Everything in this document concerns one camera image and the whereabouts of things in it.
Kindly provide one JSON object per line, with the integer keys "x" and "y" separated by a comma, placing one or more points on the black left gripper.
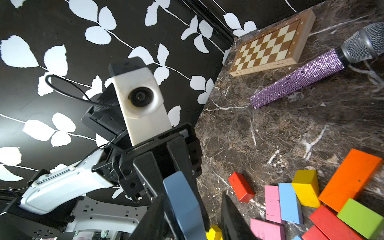
{"x": 141, "y": 170}

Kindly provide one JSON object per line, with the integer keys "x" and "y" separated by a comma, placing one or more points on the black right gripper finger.
{"x": 234, "y": 226}

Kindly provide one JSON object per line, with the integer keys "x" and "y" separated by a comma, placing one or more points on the light blue angled block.
{"x": 291, "y": 209}

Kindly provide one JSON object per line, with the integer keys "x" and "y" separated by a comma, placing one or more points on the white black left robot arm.
{"x": 55, "y": 203}

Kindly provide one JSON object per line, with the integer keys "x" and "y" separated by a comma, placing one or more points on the yellow cube lower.
{"x": 214, "y": 233}

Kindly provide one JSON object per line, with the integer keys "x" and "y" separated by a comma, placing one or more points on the pink block lower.
{"x": 267, "y": 231}

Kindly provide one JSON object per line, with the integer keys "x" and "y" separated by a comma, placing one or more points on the pink block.
{"x": 273, "y": 208}
{"x": 267, "y": 231}

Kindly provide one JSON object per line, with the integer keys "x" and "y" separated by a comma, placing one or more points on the red block left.
{"x": 241, "y": 187}

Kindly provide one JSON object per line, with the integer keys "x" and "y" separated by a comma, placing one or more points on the red block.
{"x": 314, "y": 233}
{"x": 241, "y": 187}
{"x": 332, "y": 227}

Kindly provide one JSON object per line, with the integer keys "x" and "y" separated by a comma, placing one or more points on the pink block upper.
{"x": 273, "y": 208}

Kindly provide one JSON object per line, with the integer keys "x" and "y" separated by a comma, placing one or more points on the yellow block upper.
{"x": 306, "y": 186}

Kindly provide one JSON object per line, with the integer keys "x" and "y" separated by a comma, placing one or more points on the lime green cube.
{"x": 366, "y": 222}

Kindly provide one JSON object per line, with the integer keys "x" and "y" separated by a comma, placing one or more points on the tall orange block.
{"x": 350, "y": 179}

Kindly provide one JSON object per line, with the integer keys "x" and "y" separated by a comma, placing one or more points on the wooden chessboard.
{"x": 275, "y": 47}

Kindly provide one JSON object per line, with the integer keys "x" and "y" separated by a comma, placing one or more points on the purple glitter microphone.
{"x": 366, "y": 44}

